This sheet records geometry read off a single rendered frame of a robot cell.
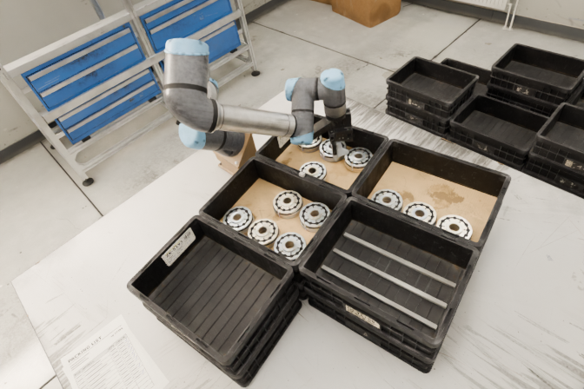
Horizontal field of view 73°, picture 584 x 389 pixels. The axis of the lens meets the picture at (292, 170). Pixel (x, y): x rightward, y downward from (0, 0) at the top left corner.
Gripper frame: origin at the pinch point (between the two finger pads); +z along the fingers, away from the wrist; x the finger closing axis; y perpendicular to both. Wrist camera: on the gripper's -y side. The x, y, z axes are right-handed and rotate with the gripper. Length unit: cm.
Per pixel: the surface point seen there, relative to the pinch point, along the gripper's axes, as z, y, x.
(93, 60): 8, -138, 127
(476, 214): 2, 41, -34
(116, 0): 10, -150, 230
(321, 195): -3.5, -6.7, -22.2
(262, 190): 2.1, -27.7, -11.0
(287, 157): 2.0, -17.8, 4.3
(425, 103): 31, 56, 60
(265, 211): 2.1, -26.9, -20.9
